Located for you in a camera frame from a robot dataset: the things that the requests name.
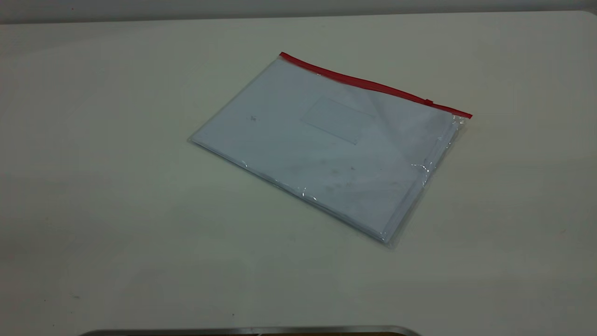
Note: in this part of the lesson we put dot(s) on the clear plastic zipper bag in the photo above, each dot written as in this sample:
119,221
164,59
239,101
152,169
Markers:
326,154

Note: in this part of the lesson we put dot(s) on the grey metal bar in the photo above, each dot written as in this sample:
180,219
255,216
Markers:
280,331

